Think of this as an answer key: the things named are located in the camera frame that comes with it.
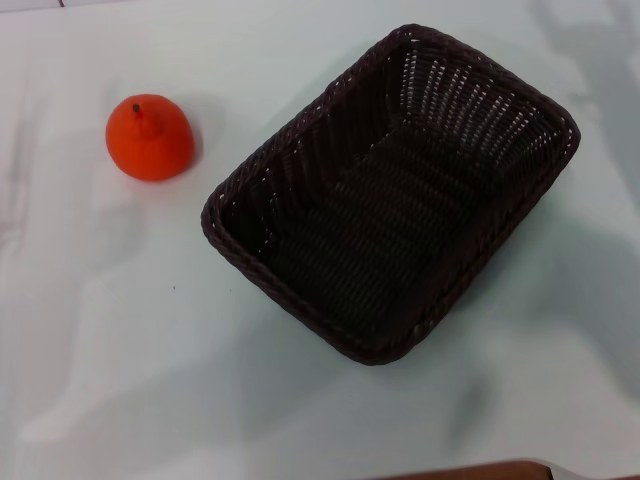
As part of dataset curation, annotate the dark brown woven basket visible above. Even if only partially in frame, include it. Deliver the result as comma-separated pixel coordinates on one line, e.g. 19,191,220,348
200,22,583,369

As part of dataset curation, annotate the orange toy fruit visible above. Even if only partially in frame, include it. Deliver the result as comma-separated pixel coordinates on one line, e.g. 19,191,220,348
104,96,197,179

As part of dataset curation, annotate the white tablecloth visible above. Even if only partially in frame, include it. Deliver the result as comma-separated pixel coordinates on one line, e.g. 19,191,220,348
0,0,640,480

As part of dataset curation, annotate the brown board edge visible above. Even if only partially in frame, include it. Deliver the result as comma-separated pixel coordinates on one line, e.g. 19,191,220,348
384,460,555,480

